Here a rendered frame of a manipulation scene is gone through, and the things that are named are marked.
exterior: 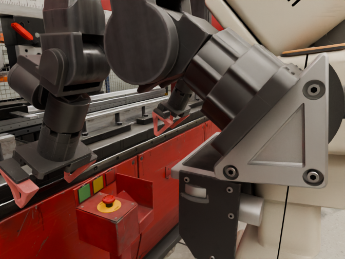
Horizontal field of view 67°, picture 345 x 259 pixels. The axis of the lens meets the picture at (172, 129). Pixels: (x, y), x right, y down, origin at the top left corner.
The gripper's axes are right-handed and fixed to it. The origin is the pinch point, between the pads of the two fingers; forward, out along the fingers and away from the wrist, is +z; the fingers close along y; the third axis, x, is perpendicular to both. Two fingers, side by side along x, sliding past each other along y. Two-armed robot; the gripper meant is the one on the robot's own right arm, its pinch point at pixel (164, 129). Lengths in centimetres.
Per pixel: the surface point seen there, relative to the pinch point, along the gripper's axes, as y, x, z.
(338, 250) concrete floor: -105, 108, 57
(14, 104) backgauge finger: 7, -60, 26
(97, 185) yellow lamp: 12.4, -8.3, 25.1
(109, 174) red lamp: 6.1, -8.8, 24.2
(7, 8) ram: 17, -55, -13
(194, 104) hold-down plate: -93, -21, 22
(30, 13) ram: 11, -54, -12
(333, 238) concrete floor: -117, 106, 58
